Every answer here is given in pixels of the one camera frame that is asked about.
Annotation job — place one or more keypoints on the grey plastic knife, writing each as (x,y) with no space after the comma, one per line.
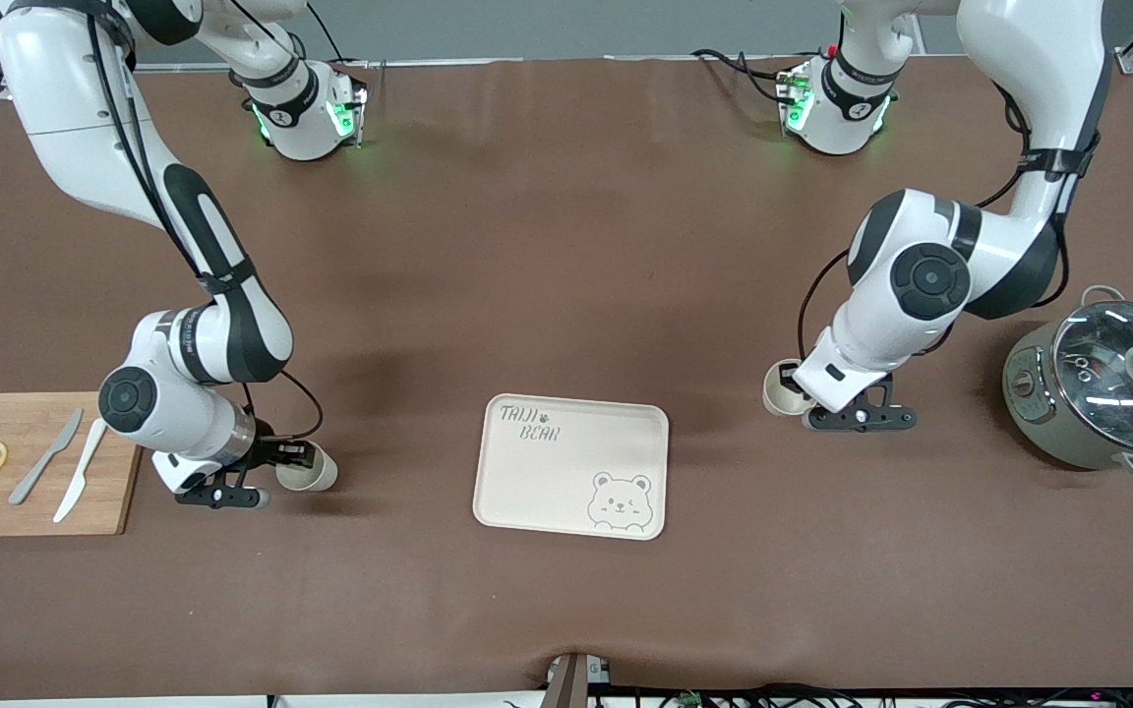
(45,457)

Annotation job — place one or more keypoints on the wooden cutting board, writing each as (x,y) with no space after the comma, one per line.
(26,516)

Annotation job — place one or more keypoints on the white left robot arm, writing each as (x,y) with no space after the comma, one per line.
(921,280)

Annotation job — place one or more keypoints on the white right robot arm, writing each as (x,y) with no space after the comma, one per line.
(65,108)

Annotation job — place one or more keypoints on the white IKEA cup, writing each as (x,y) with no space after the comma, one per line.
(316,477)
(775,398)

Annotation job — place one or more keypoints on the grey electric cooking pot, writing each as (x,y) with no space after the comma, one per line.
(1034,413)

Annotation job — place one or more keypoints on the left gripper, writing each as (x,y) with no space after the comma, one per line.
(789,381)

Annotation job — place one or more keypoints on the glass pot lid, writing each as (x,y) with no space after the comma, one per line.
(1107,374)

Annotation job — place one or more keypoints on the grey metal bracket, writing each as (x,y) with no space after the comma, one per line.
(568,680)

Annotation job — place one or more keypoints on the white plastic knife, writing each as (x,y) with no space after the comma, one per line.
(83,467)

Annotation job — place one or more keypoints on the small green connector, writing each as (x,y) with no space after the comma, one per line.
(690,699)

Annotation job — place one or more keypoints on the cream tray with bear print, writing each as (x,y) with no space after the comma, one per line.
(547,482)

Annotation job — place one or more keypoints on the brown table cover mat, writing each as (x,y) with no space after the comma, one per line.
(566,246)

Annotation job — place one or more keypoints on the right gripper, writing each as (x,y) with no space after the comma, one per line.
(272,452)

